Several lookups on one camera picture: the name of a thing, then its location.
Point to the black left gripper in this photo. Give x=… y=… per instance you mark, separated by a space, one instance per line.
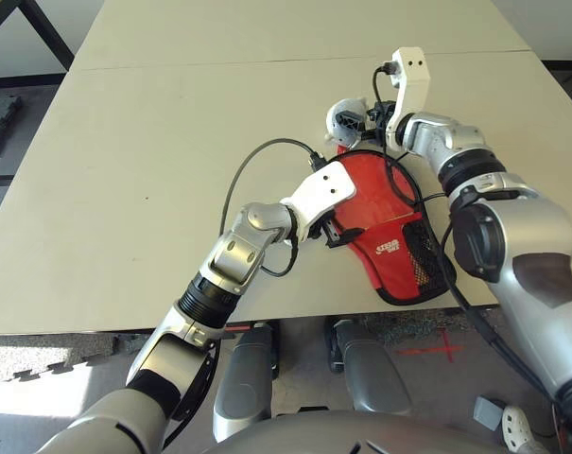
x=324 y=232

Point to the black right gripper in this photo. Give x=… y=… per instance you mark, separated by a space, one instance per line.
x=380 y=120

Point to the red and black paddle case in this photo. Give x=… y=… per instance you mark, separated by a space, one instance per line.
x=385 y=279

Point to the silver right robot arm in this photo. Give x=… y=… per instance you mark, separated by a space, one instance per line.
x=526 y=227

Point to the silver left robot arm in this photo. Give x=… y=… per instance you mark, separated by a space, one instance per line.
x=247 y=246

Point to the dark speckled rug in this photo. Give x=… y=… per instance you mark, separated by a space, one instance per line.
x=408 y=326

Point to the grey robot right leg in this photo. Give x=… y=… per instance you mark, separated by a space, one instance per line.
x=370 y=369

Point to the grey robot leg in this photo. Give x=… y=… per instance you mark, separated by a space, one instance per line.
x=243 y=378
x=370 y=369

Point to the red floor tape outline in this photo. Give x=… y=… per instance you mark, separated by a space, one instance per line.
x=238 y=326

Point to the red floor tape cross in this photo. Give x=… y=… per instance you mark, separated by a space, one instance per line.
x=448 y=349

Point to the grey robot left leg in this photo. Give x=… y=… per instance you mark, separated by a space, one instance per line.
x=243 y=378

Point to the grey robot torso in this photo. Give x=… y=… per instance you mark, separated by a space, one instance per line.
x=314 y=435

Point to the small grey box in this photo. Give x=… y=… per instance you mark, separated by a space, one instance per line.
x=489 y=412

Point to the white perforated shoe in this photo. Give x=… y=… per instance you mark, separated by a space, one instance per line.
x=517 y=428

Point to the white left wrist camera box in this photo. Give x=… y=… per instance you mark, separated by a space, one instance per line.
x=323 y=189

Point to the black metal table frame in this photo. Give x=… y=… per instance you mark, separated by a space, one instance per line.
x=49 y=38

